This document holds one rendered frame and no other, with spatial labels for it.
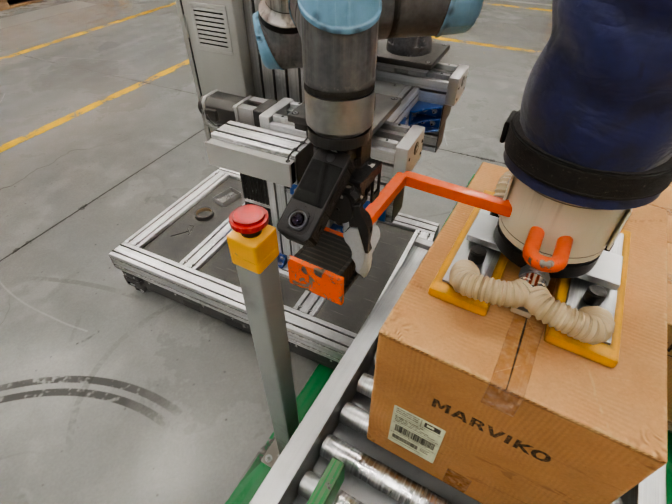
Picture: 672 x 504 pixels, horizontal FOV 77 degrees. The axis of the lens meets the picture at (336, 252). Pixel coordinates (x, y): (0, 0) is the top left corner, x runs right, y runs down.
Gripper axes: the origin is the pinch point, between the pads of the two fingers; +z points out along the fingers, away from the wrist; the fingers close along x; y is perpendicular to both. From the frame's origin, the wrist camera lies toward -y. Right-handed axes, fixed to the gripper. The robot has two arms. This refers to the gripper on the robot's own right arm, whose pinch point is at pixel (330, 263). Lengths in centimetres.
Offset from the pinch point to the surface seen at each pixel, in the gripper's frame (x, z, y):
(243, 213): 21.7, 3.8, 6.4
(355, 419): -3, 53, 5
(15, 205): 244, 108, 43
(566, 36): -18.8, -26.8, 22.9
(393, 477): -16, 53, -3
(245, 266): 20.7, 13.9, 3.4
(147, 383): 85, 108, 1
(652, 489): -61, 48, 19
